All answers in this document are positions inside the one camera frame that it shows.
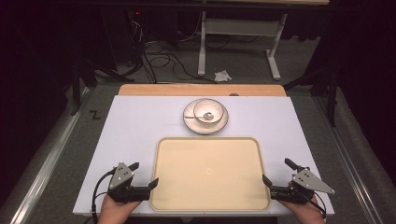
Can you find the black metal stand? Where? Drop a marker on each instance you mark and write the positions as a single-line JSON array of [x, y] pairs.
[[79, 77], [331, 90]]

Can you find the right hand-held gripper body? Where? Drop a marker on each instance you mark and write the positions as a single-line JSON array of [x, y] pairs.
[[306, 183]]

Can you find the white round plate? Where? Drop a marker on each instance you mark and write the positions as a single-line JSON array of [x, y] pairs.
[[202, 128]]

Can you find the white bowl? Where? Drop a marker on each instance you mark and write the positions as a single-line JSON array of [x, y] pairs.
[[214, 109]]

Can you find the crumpled white tissue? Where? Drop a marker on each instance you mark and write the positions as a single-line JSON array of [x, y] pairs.
[[222, 76]]

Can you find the white table cover sheet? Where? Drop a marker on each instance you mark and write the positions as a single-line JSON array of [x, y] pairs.
[[137, 130]]

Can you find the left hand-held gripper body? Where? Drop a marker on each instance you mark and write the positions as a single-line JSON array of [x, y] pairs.
[[122, 179]]

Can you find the beige plastic tray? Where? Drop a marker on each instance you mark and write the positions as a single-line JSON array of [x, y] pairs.
[[210, 174]]

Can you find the person's left hand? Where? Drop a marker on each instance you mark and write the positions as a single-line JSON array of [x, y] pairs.
[[115, 211]]

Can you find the white metal desk frame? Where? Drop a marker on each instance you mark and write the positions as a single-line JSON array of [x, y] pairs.
[[241, 27]]

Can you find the person's right hand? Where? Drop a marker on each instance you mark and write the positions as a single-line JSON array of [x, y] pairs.
[[306, 211]]

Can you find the metal spoon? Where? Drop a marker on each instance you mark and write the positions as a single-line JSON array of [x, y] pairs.
[[208, 116]]

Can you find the silver metal floor rail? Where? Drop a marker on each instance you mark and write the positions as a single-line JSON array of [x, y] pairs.
[[46, 168], [348, 155]]

